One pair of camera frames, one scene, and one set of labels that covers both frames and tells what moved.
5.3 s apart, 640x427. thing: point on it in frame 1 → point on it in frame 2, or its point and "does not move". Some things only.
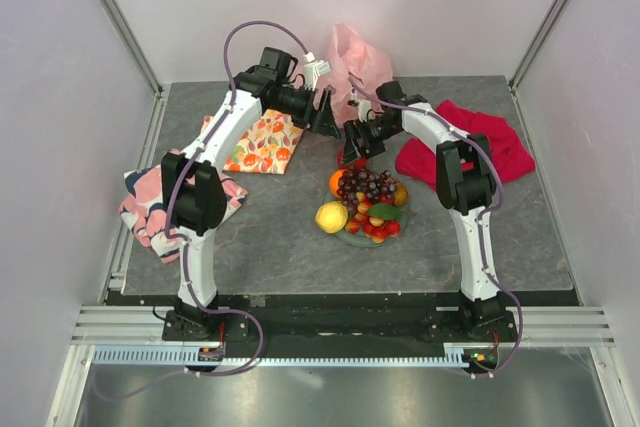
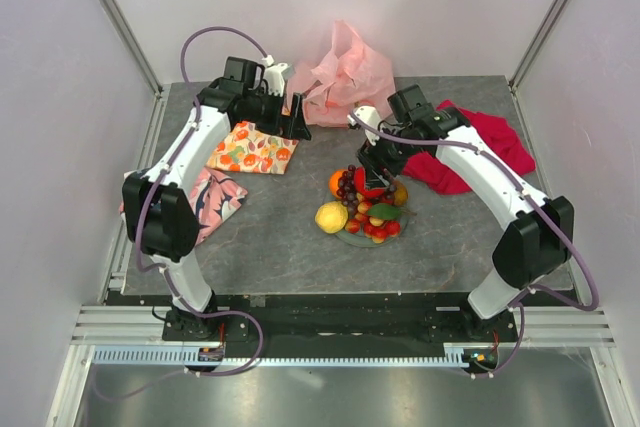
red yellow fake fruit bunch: x=378 y=219 does not move
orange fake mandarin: x=334 y=182 does not move
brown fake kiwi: x=401 y=195 does not move
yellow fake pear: x=331 y=216 does not move
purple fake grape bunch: x=374 y=186 does not move
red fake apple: x=357 y=163 → x=360 y=183
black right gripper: x=357 y=129 → x=374 y=161
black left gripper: x=323 y=121 → x=292 y=126
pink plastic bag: x=350 y=60 does not move
